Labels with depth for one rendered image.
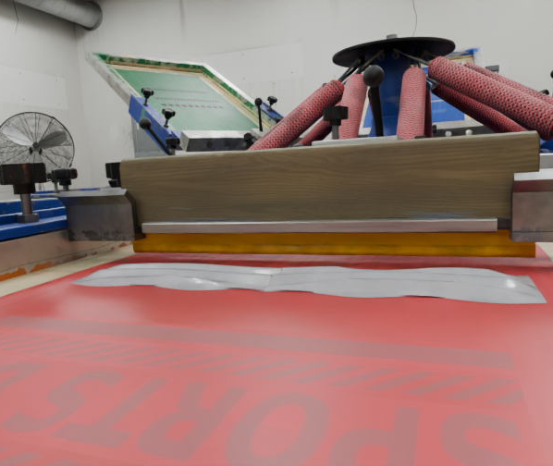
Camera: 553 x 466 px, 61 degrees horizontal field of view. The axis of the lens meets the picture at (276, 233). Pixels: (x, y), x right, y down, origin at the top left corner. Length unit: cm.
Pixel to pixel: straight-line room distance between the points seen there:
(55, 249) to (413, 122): 65
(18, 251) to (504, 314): 41
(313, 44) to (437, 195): 445
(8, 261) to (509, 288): 42
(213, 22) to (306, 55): 106
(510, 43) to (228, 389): 453
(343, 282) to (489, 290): 9
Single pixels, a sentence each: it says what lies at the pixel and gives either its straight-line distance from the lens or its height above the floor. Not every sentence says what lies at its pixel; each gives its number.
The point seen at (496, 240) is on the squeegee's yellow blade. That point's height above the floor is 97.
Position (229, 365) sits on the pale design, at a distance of 22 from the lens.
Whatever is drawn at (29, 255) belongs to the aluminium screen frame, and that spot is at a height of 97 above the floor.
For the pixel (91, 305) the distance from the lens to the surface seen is 36.
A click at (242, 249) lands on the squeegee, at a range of 46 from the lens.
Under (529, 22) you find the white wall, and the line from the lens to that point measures 471.
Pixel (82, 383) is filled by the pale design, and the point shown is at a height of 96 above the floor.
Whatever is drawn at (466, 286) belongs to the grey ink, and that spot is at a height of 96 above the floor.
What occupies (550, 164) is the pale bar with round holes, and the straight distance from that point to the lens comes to 64.
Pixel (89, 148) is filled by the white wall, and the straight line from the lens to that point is 600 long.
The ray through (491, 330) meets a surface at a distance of 27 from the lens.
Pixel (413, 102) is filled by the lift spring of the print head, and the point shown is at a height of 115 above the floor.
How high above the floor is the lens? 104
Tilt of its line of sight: 8 degrees down
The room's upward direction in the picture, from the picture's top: 3 degrees counter-clockwise
